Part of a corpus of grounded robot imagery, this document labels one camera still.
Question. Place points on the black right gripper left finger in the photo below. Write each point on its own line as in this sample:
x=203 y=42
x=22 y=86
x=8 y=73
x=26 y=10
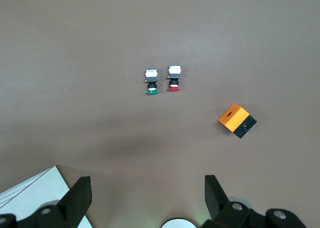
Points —
x=62 y=213

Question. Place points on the orange and black button box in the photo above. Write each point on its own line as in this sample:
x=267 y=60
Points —
x=235 y=117

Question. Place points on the white drawer cabinet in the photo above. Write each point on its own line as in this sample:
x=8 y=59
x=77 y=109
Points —
x=37 y=190

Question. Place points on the green push button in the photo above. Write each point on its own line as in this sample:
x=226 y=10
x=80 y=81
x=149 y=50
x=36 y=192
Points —
x=151 y=77

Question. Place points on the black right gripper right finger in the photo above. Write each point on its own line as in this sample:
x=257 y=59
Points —
x=240 y=216

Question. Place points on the red push button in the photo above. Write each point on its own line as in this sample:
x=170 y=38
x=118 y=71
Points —
x=174 y=74

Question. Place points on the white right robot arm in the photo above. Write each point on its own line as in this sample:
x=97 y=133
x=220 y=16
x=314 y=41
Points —
x=178 y=223

